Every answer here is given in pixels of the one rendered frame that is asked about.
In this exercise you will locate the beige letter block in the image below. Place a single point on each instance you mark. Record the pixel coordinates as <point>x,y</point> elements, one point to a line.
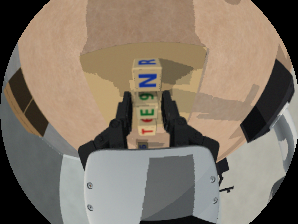
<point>142,145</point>
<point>146,105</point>
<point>147,74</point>
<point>147,127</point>

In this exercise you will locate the tan flat mat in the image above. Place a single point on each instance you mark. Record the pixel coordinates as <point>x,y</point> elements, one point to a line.
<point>108,72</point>

